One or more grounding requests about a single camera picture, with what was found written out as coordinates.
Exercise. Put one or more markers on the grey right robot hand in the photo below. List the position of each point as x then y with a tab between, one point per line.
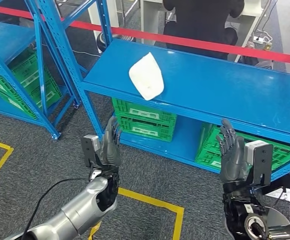
232	162

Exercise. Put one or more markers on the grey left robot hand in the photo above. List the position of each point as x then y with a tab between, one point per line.
111	149

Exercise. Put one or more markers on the white curved plastic part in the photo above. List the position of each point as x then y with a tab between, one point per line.
147	78

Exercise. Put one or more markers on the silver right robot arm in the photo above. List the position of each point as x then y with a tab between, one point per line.
235	212

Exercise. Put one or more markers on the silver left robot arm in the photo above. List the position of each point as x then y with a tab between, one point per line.
85	205

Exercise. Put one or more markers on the blue metal shelf rack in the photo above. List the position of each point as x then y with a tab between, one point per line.
8	39
210	82

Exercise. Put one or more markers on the chrome round base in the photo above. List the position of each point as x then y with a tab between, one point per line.
282	215

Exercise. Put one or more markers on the round ribbed black base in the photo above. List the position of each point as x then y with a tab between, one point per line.
100	43

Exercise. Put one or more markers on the white power strip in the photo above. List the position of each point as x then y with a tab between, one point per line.
258	40

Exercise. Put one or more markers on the red barrier belt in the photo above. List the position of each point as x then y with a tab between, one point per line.
160	38

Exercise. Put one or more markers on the white square column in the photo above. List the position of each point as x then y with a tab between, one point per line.
102	16

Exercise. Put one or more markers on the person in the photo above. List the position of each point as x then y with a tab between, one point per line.
202	20

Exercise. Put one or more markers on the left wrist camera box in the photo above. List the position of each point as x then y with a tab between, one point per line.
88	150

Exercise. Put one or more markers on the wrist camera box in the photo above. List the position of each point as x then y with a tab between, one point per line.
88	150
260	162

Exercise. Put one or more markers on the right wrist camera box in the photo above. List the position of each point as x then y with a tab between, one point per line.
260	162

